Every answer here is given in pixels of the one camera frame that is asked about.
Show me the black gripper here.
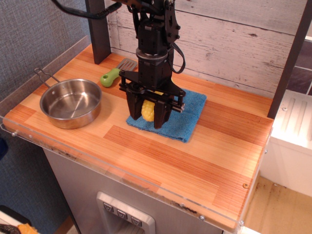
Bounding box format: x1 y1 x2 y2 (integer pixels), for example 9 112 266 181
119 52 186 129

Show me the yellow plastic corn cob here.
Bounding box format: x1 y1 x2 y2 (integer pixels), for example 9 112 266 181
141 87 174 122

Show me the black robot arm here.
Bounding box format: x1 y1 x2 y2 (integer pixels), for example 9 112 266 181
119 0 186 129

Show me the blue cloth napkin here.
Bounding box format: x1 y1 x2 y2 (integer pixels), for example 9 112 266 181
126 90 207 143

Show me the stainless steel pan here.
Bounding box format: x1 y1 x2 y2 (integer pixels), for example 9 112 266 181
34 68 102 129

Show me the clear acrylic edge guard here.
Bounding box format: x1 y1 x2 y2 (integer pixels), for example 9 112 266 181
3 113 273 233

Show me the grey toy fridge cabinet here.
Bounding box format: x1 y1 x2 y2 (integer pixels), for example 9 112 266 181
44 149 223 234

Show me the silver dispenser button panel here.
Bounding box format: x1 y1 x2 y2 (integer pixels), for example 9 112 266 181
97 192 156 234

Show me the white toy sink unit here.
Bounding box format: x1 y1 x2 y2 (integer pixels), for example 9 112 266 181
260 90 312 196

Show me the orange object bottom left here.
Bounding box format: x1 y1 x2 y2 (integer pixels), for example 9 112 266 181
17 223 38 234

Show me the green handled grey spatula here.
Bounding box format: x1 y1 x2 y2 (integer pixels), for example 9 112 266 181
100 58 137 88

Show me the dark vertical post left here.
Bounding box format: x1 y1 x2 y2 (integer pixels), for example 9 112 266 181
85 0 111 64

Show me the dark vertical post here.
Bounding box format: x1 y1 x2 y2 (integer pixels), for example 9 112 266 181
85 0 111 64
267 0 312 119

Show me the dark vertical post right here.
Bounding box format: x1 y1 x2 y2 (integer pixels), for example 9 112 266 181
267 0 312 119

